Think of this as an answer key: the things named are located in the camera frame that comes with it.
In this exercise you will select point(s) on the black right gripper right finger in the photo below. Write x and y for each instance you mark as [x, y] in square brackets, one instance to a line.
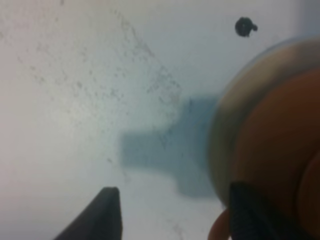
[253, 217]

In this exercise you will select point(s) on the brown clay teapot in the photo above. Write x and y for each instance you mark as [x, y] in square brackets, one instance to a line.
[277, 153]

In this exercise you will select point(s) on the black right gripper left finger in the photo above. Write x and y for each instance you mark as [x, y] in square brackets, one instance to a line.
[100, 220]

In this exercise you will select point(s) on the beige round teapot coaster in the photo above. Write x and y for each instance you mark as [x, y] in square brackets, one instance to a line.
[263, 73]

